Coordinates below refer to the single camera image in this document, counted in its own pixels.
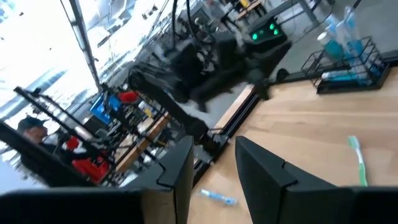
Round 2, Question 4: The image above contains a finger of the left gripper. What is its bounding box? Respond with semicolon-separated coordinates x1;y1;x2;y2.
248;40;294;83
189;70;249;113

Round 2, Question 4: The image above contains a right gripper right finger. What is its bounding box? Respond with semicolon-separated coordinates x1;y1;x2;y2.
234;135;398;224

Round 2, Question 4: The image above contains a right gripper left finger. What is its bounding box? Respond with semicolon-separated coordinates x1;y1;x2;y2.
0;135;195;224

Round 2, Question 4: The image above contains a teal mouthwash bottle white cap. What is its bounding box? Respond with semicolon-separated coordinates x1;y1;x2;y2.
317;30;346;62

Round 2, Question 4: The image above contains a blue toothpaste tube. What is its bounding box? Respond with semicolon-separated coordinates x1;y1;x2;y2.
321;70;359;83

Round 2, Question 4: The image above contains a green and white toothbrush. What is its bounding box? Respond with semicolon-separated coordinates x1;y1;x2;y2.
347;135;369;187

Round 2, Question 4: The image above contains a wooden workbench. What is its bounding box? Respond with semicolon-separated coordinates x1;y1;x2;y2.
114;111;174;174

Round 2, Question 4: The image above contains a small red object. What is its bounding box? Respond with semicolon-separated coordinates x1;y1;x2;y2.
118;90;139;105

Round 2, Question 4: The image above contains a large red object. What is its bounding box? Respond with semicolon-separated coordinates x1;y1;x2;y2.
67;136;111;184

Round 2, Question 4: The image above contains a blue plastic crate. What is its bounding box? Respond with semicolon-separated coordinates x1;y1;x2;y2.
89;93;122;125

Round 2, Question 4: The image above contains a black window pillar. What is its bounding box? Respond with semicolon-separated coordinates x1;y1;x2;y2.
60;0;102;91

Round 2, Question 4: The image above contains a person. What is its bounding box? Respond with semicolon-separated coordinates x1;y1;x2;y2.
15;114;78;187

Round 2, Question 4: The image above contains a black wire caddy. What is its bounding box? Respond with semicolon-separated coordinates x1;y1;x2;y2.
300;35;392;95

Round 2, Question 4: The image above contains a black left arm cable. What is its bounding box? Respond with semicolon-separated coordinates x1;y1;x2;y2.
170;0;195;43

